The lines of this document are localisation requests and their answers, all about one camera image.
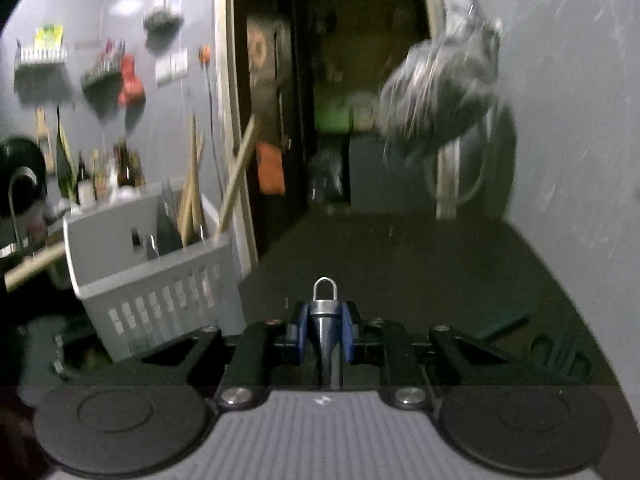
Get white wall rack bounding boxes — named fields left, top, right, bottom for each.
left=14, top=42, right=69, bottom=67

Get cluster of small bottles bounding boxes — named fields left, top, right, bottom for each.
left=75, top=137, right=147, bottom=205

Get wooden-handled brush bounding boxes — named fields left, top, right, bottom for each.
left=34, top=107, right=56, bottom=173

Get wooden board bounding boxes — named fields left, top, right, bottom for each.
left=4, top=241, right=68, bottom=292

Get curved metal faucet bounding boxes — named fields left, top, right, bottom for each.
left=7, top=166, right=40, bottom=246

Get green-handled knife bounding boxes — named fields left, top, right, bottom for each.
left=472, top=302, right=533, bottom=342

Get green yellow box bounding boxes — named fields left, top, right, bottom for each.
left=34, top=24, right=65, bottom=52

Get dark wooden door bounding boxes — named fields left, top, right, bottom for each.
left=244, top=0, right=308, bottom=241

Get white wall switch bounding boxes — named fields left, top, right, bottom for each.
left=155, top=50, right=190, bottom=87

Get clear plastic bag dark contents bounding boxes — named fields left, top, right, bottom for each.
left=377, top=0, right=503, bottom=161

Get black plastic bag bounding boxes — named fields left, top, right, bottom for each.
left=307, top=150, right=348, bottom=206

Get grey hose loop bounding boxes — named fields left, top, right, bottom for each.
left=424, top=102, right=503, bottom=207

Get red plastic bag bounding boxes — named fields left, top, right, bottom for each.
left=118, top=55, right=147, bottom=107

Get white door frame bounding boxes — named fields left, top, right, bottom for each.
left=214, top=0, right=463, bottom=263

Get black wok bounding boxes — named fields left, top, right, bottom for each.
left=0, top=135, right=50, bottom=221

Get white perforated plastic basket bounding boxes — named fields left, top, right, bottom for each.
left=62, top=177, right=247, bottom=363

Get dark green kitchen scissors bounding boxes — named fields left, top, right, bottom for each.
left=527, top=327, right=593, bottom=383

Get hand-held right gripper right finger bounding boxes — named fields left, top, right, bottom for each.
left=341, top=300, right=587, bottom=410

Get small hanging dark bag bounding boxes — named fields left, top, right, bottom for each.
left=142, top=0, right=185, bottom=53

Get grey cabinet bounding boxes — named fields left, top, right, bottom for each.
left=349, top=132, right=443, bottom=213

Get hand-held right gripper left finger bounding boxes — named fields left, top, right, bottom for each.
left=64, top=301, right=311, bottom=409

